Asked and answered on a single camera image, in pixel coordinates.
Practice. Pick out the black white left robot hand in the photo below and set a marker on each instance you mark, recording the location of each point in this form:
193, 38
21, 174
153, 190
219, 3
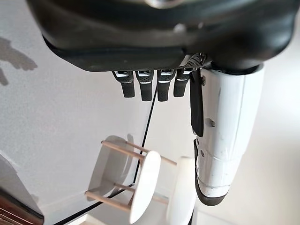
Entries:
140, 35

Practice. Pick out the white stool with wooden legs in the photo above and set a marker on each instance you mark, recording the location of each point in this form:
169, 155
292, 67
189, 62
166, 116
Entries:
145, 187
181, 194

